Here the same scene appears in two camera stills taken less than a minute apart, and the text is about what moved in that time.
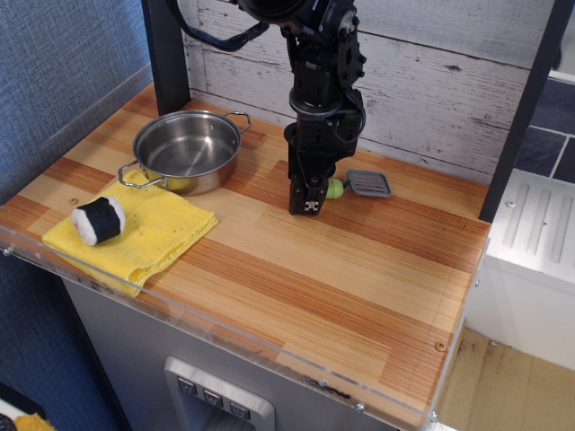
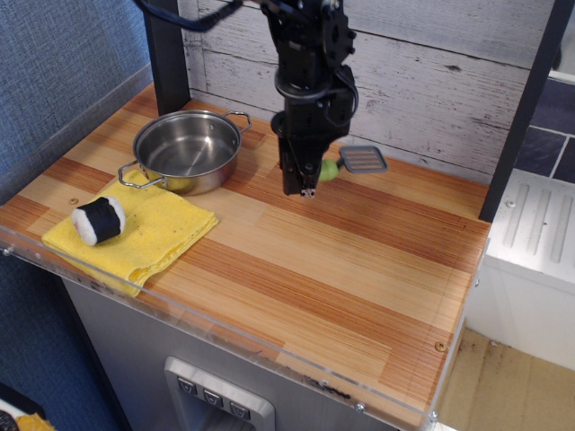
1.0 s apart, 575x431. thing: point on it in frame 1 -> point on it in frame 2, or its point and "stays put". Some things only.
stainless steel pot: x=193 y=151 stays put
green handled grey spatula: x=361 y=182 -> x=357 y=159
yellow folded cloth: x=157 y=225 stays put
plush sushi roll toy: x=99 y=221 stays put
